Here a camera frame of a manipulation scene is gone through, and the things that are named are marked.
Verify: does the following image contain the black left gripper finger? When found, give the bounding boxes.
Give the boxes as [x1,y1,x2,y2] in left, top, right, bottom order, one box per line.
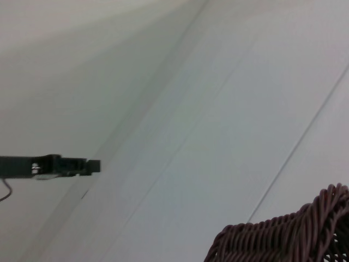
[60,157,101,177]

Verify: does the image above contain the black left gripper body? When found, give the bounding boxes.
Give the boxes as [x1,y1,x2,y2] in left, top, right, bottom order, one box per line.
[0,153,63,181]

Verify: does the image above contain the dark brown woven basket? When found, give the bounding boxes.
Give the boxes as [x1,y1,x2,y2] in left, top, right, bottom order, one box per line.
[203,182,349,262]

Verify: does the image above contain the thin left arm cable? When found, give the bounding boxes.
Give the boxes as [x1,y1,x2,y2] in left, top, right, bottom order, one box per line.
[0,178,13,203]

